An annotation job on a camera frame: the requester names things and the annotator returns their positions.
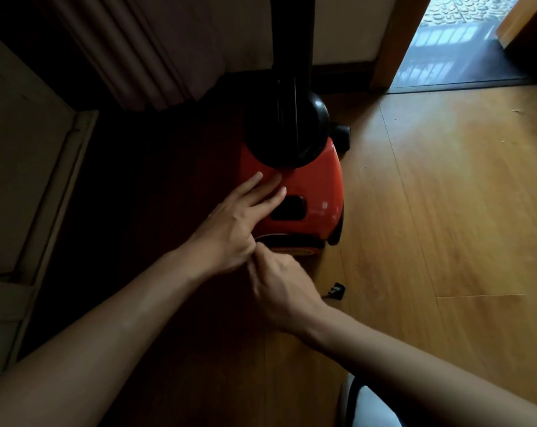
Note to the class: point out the person's left hand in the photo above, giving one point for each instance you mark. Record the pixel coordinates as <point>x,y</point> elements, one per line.
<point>226,233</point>

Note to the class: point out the person's right hand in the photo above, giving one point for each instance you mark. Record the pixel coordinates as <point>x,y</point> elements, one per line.
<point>282,291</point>

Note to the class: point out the person's right thumb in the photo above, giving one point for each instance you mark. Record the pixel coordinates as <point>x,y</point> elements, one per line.
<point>260,257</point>

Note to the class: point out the person's left thumb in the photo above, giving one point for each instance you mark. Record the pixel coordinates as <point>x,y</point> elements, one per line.
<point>250,249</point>

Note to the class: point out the person's left middle finger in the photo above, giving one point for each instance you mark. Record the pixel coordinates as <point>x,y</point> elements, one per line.
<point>263,189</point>

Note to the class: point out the red garment steamer base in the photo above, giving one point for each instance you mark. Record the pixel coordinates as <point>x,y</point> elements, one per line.
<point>310,195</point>

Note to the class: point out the person's left forearm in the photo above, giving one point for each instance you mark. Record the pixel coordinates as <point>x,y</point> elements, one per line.
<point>88,344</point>

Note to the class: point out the person's right forearm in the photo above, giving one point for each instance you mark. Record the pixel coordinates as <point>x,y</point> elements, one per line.
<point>422,375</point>

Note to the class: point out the black power plug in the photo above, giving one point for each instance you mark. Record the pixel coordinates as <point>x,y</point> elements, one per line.
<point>336,292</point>

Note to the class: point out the person's white shoe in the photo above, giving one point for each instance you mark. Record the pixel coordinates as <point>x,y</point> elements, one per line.
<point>366,406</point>

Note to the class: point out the beige curtain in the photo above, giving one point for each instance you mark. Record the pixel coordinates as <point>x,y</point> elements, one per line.
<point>137,48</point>

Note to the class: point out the wooden door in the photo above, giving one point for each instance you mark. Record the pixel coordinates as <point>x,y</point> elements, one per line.
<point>519,17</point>

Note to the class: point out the wooden door frame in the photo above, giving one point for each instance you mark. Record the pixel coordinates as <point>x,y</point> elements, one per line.
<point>395,42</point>

